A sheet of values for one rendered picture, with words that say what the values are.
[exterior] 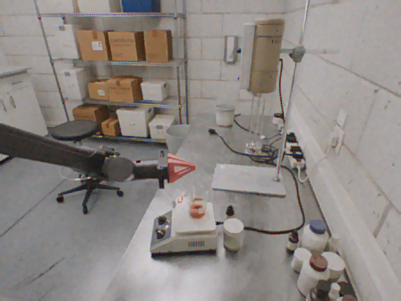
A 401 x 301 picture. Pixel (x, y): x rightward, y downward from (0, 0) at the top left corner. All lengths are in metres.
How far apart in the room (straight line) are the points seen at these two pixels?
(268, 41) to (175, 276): 0.74
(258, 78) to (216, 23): 2.11
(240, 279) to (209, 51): 2.56
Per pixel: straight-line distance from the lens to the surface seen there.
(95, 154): 0.62
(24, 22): 3.90
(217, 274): 0.74
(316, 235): 0.77
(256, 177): 1.08
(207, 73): 2.99
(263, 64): 0.86
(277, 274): 0.77
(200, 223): 0.73
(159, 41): 2.70
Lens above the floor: 1.36
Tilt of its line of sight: 29 degrees down
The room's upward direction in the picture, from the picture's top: straight up
